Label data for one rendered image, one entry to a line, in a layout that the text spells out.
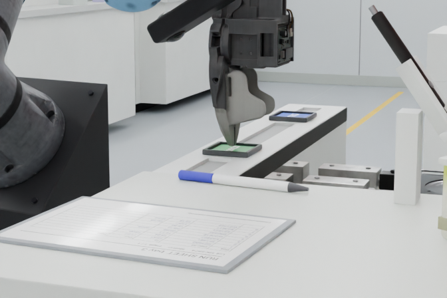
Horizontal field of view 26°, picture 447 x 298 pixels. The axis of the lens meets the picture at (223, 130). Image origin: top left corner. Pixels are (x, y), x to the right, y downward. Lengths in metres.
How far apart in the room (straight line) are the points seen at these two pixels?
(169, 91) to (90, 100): 6.17
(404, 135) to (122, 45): 5.91
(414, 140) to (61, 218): 0.32
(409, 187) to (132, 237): 0.27
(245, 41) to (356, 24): 8.16
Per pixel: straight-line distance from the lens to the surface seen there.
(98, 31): 6.43
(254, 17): 1.10
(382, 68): 9.23
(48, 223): 0.82
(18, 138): 1.30
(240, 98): 1.11
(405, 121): 0.88
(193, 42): 7.96
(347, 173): 1.30
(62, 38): 6.01
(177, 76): 7.67
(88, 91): 1.38
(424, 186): 1.26
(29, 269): 0.72
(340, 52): 9.30
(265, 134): 1.28
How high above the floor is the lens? 1.19
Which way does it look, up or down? 10 degrees down
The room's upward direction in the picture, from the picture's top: straight up
